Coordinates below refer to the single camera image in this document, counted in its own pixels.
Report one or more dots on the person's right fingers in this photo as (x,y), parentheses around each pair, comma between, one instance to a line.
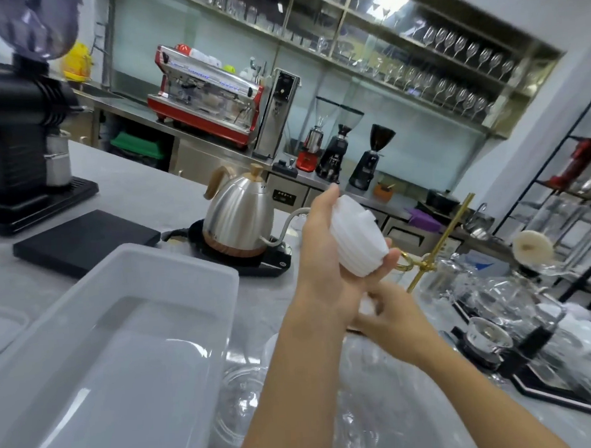
(375,323)

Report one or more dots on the glass cup with metal rim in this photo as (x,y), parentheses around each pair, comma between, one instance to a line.
(489,337)

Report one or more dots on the green plastic crate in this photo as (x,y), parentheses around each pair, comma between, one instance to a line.
(138,145)

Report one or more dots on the stainless gooseneck kettle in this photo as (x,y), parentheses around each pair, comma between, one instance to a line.
(238,214)

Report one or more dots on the clear plastic bin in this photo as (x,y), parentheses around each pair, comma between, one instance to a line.
(110,369)

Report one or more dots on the red coffee grinder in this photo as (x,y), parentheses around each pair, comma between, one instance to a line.
(312,144)

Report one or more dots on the red appliance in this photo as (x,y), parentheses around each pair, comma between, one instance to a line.
(581,159)

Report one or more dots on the black pot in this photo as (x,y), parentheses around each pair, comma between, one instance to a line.
(442,201)

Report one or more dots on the orange knock box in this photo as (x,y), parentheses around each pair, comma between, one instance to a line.
(383,191)

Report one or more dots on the brass dripper stand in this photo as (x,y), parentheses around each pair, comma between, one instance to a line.
(442,241)

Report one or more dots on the yellow plastic container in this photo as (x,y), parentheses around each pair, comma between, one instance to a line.
(77,62)

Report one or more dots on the black kettle base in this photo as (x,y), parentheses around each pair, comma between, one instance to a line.
(258,265)

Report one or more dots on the stainless work counter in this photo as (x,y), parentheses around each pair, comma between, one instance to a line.
(212,151)

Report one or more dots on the black flat coffee scale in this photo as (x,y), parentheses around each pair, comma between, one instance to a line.
(84,242)

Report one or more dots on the row of hanging wine glasses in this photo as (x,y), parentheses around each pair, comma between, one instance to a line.
(446,75)

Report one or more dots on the clear glass server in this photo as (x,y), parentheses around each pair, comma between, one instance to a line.
(240,397)

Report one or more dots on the person's left thumb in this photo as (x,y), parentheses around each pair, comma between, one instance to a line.
(391,261)

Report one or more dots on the person's left hand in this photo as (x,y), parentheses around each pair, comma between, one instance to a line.
(314,260)

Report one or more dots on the red espresso machine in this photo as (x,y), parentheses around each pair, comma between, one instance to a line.
(205,97)

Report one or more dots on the large black coffee grinder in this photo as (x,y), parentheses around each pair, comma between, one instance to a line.
(9,137)

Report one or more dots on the black metal rack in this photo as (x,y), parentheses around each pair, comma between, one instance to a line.
(571,202)

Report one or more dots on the stainless hot water dispenser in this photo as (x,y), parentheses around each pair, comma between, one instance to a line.
(275,113)

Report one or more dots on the metal dosing cup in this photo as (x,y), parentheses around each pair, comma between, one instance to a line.
(57,159)

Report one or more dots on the small black tamping station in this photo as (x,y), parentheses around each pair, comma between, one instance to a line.
(285,168)

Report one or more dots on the black grinder with clear hopper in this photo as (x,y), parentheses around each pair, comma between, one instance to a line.
(336,150)

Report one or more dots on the black tray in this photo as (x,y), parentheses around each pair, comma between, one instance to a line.
(531,387)

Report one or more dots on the person's left forearm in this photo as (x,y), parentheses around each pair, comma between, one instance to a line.
(294,384)

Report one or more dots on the row of shelf tumbler glasses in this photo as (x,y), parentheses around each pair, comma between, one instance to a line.
(264,10)

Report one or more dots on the purple cloth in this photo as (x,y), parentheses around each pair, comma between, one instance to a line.
(424,219)

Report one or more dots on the single white paper filter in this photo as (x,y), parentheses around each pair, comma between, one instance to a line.
(367,305)

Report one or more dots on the stack of white paper filters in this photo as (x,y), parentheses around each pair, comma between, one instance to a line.
(356,238)

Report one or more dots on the person's right forearm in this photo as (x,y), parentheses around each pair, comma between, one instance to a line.
(482,399)

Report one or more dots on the person's right hand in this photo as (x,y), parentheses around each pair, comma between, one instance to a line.
(397,320)

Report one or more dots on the black grinder with dark hopper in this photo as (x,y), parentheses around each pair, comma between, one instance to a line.
(371,163)

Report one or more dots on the glass siphon with cloth filter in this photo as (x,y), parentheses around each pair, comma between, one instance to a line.
(531,248)

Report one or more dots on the stainless wall shelf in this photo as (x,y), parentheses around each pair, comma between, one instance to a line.
(414,37)

